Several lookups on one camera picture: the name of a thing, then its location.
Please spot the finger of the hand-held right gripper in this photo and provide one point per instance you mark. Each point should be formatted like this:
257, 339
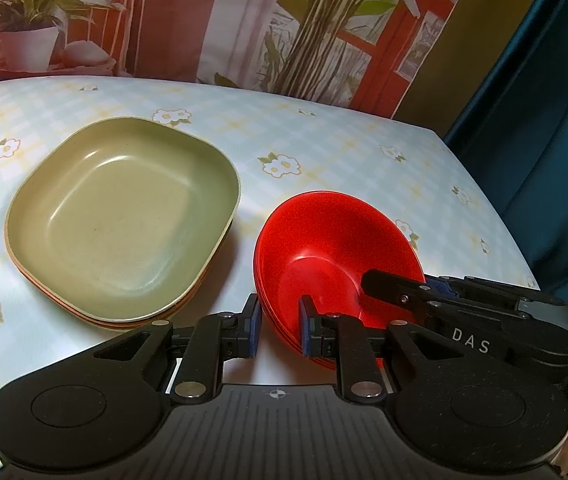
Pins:
494, 292
399, 296

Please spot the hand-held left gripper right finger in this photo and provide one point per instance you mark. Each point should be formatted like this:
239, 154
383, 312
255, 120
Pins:
306, 331

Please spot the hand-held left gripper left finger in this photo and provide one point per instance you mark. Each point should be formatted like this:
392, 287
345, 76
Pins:
253, 331

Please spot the red bowl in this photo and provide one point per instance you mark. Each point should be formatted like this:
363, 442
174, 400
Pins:
320, 363
276, 328
324, 240

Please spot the green square plate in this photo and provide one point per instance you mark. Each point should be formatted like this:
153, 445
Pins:
124, 210

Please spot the orange square plate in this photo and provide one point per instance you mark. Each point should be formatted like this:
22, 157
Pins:
119, 326

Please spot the dark teal curtain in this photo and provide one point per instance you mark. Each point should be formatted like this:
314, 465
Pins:
529, 135

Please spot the floral checked tablecloth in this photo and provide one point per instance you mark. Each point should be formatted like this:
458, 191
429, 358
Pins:
314, 150

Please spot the printed backdrop cloth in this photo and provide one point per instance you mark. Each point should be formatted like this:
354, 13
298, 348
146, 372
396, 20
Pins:
189, 20

